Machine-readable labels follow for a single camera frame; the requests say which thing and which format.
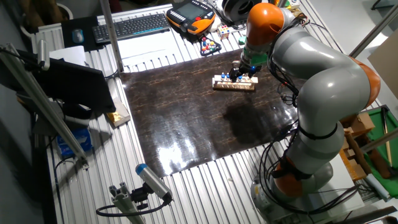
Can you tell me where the black camera cable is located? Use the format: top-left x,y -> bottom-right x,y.
95,198 -> 172,218

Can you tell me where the wooden test tube rack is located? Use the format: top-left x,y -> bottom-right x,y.
211,73 -> 259,91

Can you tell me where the green gripper mount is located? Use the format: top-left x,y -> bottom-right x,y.
241,46 -> 269,66

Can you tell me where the white paper sheet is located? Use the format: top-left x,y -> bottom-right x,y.
117,29 -> 187,68
49,45 -> 86,67

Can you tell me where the dark marble pattern mat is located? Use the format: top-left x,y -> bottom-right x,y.
119,49 -> 299,178

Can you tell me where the brown cardboard sheet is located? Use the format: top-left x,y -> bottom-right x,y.
368,29 -> 398,100

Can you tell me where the wooden block stack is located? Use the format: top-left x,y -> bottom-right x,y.
338,111 -> 376,183

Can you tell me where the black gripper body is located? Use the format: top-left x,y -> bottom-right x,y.
232,59 -> 262,78

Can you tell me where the aluminium diagonal frame beam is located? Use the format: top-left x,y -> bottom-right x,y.
0,43 -> 90,169

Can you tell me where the small wooden block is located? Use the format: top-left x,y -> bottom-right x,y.
106,96 -> 131,128

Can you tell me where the black mouse pad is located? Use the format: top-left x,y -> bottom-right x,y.
60,16 -> 105,52

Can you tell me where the black keyboard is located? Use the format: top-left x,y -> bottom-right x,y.
92,12 -> 171,44

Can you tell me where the rubik's cube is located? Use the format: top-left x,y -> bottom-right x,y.
217,24 -> 231,40

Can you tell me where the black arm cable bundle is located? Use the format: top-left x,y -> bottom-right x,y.
257,18 -> 363,215

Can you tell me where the aluminium camera stand profile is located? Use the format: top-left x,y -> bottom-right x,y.
108,182 -> 147,224

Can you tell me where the silver camera with blue end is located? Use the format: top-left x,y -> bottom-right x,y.
135,163 -> 174,202

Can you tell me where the black monitor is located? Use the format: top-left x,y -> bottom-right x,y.
17,57 -> 116,114

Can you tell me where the black round spool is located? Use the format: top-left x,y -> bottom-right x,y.
221,0 -> 262,23

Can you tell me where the grey computer mouse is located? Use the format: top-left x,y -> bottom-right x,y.
72,28 -> 85,44

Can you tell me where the aluminium frame post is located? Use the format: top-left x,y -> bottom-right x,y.
349,2 -> 398,58
99,0 -> 124,73

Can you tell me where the orange and black teach pendant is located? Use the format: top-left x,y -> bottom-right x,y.
165,0 -> 216,35

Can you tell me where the silver camera bar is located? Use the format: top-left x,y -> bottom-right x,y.
37,39 -> 50,71

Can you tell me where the black triangle tray with balls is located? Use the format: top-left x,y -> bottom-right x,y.
200,36 -> 223,57

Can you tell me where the blue tissue pack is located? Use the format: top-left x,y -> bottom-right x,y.
55,128 -> 93,158

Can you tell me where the green toy pool table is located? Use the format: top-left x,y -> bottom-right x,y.
362,105 -> 398,198

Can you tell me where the white round bin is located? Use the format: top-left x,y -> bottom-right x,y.
20,2 -> 74,38

